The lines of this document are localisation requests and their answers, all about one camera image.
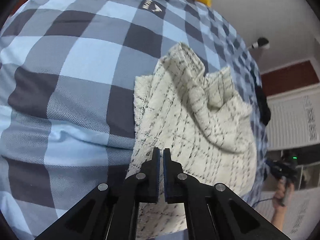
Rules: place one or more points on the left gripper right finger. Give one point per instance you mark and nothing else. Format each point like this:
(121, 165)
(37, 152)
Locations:
(213, 212)

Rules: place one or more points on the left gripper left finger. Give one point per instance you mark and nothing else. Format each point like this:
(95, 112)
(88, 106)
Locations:
(110, 212)

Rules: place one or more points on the cream plaid shirt jacket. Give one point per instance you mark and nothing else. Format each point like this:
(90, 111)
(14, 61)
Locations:
(200, 117)

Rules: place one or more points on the black clothes pile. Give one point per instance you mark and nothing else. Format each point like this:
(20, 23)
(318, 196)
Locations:
(265, 113)

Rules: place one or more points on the person right hand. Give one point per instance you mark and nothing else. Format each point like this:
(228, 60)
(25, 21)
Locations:
(283, 195)

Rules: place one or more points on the white radiator cover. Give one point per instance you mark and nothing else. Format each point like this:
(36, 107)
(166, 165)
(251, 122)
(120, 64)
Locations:
(294, 120)

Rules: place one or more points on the blue checkered bed sheet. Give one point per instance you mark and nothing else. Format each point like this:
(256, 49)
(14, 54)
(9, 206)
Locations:
(68, 69)

